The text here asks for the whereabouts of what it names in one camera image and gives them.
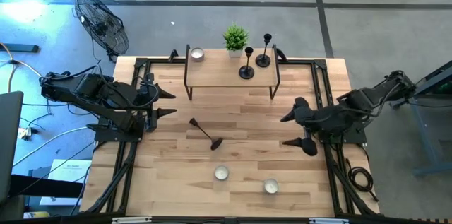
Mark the black floor fan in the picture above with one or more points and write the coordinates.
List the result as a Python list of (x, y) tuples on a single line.
[(102, 26)]

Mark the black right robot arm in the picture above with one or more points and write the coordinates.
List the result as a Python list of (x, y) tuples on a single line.
[(367, 98)]

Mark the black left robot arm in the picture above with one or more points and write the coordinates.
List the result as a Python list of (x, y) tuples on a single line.
[(106, 93)]

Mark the silver metal bracket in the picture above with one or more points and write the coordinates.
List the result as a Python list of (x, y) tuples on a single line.
[(328, 221), (130, 220)]

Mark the wooden riser shelf black legs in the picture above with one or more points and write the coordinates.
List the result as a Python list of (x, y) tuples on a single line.
[(219, 73)]

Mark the black aluminium rig frame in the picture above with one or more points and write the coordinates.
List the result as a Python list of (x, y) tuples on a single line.
[(159, 61)]

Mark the white paper box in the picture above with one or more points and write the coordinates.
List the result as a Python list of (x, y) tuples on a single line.
[(67, 172)]

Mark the black floor bar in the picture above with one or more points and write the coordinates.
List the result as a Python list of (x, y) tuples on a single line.
[(19, 48)]

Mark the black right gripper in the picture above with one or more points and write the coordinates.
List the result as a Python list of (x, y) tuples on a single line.
[(310, 118)]

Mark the black candle stick holder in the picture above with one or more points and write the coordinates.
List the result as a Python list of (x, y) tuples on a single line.
[(246, 72), (216, 143), (263, 61)]

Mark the white power adapter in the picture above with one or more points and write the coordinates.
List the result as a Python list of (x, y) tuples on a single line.
[(25, 133)]

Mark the black flat beam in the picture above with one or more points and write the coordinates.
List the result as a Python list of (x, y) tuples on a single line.
[(46, 186)]

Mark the yellow object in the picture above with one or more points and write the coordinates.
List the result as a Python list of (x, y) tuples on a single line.
[(37, 215)]

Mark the blue metal table frame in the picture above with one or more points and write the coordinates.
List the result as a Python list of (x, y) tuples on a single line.
[(439, 79)]

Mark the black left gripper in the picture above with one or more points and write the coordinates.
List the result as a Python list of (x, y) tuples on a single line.
[(152, 123)]

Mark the green plant in white pot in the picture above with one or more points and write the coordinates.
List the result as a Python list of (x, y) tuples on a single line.
[(236, 37)]

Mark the small round candle tin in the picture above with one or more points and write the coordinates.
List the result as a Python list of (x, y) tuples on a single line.
[(271, 186)]

